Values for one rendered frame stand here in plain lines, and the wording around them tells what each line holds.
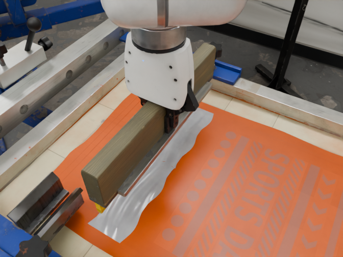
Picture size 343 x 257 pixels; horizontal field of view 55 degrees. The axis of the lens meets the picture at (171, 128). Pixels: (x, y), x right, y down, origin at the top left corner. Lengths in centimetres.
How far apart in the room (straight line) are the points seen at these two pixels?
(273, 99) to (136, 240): 43
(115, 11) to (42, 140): 44
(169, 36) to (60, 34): 261
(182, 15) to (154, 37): 10
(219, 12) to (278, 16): 235
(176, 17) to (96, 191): 26
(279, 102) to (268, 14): 195
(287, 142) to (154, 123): 34
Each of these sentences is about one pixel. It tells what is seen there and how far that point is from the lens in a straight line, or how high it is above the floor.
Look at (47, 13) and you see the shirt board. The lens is 128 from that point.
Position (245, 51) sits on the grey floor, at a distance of 272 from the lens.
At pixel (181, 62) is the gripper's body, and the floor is 123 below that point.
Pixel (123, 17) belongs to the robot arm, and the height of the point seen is 134.
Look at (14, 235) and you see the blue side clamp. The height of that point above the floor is 100.
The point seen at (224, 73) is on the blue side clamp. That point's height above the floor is 100.
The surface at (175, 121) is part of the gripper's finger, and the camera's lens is 55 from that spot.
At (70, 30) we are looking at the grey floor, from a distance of 304.
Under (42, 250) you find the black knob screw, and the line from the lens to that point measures 50.
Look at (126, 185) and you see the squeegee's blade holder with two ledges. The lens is 50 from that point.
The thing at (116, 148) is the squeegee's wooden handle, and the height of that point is 114.
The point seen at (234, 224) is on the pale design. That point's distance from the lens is 61.
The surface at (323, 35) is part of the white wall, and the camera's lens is 266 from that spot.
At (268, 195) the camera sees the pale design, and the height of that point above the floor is 95.
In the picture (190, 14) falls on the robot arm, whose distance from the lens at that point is 33.
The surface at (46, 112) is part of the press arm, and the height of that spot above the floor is 92.
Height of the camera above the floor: 149
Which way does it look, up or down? 47 degrees down
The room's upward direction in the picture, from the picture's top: straight up
